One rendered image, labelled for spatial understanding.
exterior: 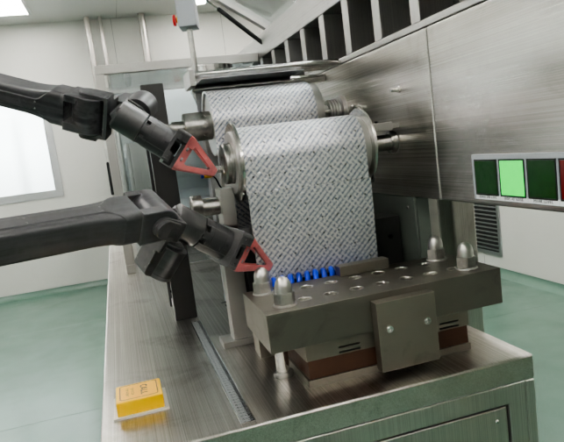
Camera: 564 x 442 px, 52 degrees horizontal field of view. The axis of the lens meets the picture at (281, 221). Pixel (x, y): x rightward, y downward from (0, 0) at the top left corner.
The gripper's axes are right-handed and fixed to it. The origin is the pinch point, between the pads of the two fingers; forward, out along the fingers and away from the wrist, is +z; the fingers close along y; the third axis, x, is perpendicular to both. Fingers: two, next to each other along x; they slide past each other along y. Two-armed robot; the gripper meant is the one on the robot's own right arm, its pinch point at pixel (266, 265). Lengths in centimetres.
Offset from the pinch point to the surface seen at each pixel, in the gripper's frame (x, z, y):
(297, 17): 66, 4, -54
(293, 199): 12.6, -1.4, 1.2
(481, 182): 25.4, 13.2, 26.9
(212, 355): -19.5, 1.2, -5.9
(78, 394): -110, 56, -244
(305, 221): 10.2, 2.5, 1.6
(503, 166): 27.2, 10.7, 32.4
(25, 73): 78, -43, -571
